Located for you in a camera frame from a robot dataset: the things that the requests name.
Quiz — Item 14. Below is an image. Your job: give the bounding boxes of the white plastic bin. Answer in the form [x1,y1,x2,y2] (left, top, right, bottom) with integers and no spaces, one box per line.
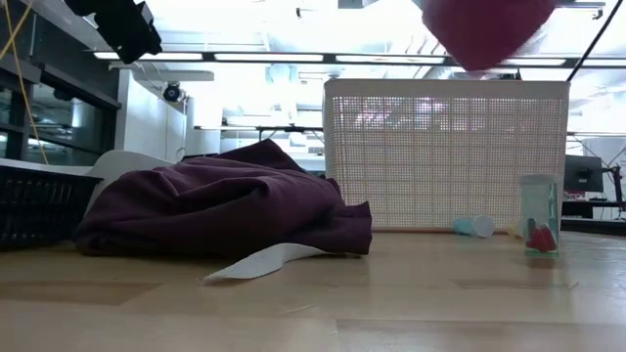
[83,149,176,216]

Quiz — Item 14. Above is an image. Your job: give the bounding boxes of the small black plastic basket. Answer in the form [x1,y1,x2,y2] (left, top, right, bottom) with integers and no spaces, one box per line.
[0,163,105,251]

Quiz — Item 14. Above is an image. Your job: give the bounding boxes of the white cabinet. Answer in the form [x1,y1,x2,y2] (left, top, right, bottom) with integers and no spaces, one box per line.
[112,67,222,165]

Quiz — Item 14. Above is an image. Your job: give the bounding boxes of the dark background desk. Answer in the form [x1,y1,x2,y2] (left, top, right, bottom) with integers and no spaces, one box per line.
[560,198,626,220]

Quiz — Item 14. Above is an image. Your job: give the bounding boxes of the yellow cable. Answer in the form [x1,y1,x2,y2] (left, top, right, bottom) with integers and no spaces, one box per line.
[0,0,50,166]

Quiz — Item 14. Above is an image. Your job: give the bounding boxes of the purple cloth garment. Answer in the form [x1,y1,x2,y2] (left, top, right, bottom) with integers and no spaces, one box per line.
[71,138,374,260]

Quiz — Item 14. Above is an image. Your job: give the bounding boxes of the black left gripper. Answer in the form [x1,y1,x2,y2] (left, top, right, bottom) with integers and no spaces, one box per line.
[63,0,163,66]

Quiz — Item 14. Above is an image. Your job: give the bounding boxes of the dark glass partition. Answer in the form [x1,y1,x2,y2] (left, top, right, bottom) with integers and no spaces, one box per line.
[0,0,122,167]

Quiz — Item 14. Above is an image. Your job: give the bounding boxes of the green vial with red pills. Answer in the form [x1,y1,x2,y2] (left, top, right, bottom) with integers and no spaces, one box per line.
[518,174,561,259]

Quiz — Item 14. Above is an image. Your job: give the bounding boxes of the black computer monitor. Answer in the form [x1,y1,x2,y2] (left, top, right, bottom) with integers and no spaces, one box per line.
[563,154,605,194]

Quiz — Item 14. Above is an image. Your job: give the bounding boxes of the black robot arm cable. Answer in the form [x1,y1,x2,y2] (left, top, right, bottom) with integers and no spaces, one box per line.
[565,3,626,83]

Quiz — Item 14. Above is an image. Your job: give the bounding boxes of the round black ceiling camera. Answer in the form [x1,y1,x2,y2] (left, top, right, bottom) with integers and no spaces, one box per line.
[162,81,183,104]

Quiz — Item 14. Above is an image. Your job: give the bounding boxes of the black overhead frame bar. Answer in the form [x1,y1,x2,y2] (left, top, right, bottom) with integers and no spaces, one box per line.
[82,48,626,68]

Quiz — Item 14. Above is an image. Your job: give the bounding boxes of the red bandage roll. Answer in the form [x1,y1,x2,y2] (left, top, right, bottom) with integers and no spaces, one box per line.
[421,0,559,73]

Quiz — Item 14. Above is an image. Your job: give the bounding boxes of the white paper sheet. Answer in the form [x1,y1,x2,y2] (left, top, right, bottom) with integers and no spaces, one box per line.
[201,242,338,286]

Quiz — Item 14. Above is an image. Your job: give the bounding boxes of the black table edge rail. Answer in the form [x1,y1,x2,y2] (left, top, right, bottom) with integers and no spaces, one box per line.
[559,217,626,238]

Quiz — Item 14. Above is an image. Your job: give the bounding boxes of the blue vial with white pills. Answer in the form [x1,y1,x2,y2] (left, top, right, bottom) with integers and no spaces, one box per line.
[452,214,496,240]

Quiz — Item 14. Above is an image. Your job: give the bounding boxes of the large white perforated basket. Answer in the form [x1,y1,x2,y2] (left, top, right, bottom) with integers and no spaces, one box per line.
[322,77,572,234]

